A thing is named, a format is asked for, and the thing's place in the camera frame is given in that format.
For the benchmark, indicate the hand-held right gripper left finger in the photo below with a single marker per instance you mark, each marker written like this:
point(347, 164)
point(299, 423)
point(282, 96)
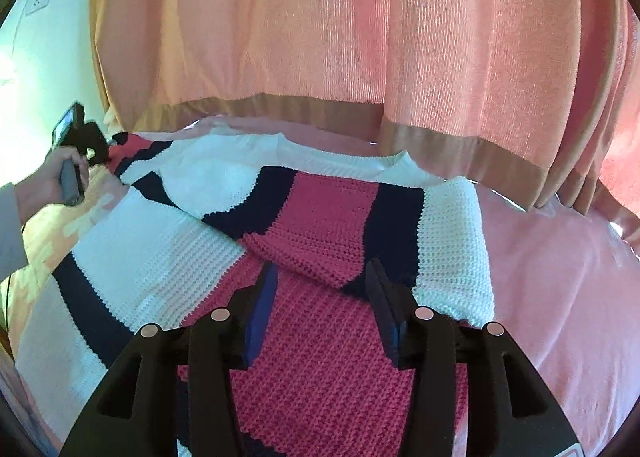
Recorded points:
point(262, 313)

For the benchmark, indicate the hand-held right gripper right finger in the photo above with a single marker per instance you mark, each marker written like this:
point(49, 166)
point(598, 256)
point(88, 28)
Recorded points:
point(392, 333)

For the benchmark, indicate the striped knit sweater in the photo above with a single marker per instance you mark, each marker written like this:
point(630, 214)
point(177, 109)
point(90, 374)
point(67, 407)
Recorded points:
point(320, 217)

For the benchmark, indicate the person's left hand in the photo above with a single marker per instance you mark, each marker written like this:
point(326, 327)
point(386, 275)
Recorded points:
point(42, 179)

